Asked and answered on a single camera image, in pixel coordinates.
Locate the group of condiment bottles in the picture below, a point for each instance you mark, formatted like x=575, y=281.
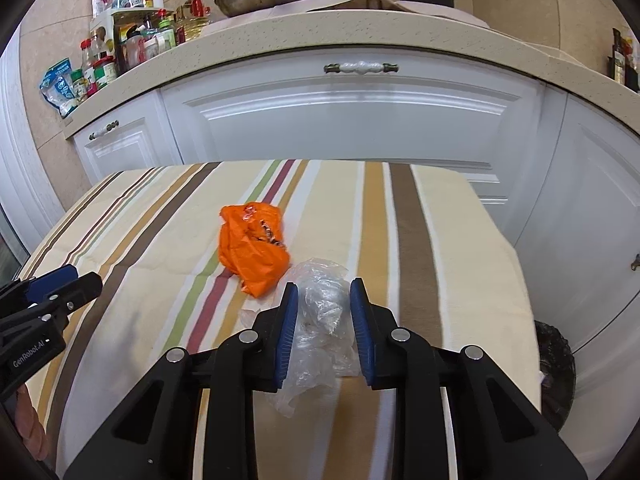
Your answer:
x=102, y=72

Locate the beige stove cover cloth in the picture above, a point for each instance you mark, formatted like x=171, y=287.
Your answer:
x=350, y=4

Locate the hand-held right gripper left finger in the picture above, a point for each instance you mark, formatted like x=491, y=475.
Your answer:
x=287, y=330

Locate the dark glass bottle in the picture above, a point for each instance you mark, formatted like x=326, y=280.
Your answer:
x=619, y=60

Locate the white door frame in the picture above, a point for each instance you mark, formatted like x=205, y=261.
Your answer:
x=20, y=160

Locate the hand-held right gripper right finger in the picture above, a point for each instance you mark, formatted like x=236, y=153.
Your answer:
x=362, y=335

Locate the orange plastic bag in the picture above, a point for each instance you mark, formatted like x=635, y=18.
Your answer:
x=250, y=255

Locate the blue snack packet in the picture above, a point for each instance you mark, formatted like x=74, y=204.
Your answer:
x=60, y=87

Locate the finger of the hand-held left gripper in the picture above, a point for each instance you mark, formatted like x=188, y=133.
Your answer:
x=50, y=281
x=82, y=287

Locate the white spice rack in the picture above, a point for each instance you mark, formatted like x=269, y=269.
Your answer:
x=107, y=22

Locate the yellow cooking oil bottle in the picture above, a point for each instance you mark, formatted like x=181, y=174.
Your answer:
x=190, y=15

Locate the clear plastic bag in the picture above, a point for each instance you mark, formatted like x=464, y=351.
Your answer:
x=320, y=300

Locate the striped tablecloth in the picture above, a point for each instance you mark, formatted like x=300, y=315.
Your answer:
x=400, y=240

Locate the white kitchen cabinet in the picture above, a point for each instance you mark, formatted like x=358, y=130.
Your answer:
x=350, y=125

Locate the person's left hand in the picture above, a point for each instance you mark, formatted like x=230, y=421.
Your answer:
x=31, y=422

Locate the bin with black liner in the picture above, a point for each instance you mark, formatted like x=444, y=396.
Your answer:
x=555, y=375

